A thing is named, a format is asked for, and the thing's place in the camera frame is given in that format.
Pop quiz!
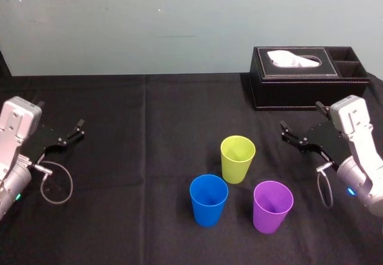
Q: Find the lime green plastic cup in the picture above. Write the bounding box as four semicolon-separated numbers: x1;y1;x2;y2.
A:
220;136;257;185

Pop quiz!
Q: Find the black leather tissue box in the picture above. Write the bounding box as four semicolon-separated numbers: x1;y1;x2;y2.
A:
248;45;372;112

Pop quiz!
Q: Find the dark panel by wall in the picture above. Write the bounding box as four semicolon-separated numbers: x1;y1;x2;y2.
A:
0;48;13;78

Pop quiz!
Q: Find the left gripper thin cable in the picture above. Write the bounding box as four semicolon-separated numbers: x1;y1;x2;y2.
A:
32;161;74;205

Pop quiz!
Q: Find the right gripper thin cable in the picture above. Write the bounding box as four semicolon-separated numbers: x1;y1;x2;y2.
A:
316;161;335;209

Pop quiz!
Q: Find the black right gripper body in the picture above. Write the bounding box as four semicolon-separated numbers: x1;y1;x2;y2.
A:
300;118;353;168

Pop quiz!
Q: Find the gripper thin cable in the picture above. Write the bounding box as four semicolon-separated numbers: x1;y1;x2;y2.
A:
32;161;74;205
316;161;335;209

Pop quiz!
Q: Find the purple plastic cup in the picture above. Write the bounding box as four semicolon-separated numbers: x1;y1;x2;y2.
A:
253;180;294;235

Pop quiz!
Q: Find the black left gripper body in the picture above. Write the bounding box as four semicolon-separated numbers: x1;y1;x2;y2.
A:
20;123;66;163

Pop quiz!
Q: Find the white tissue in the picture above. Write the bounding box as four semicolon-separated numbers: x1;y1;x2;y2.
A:
266;50;321;69

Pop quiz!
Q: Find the black table cloth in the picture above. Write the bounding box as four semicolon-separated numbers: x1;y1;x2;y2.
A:
0;72;383;265

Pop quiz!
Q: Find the blue plastic cup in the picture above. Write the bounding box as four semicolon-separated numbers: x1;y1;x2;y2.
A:
189;174;229;227

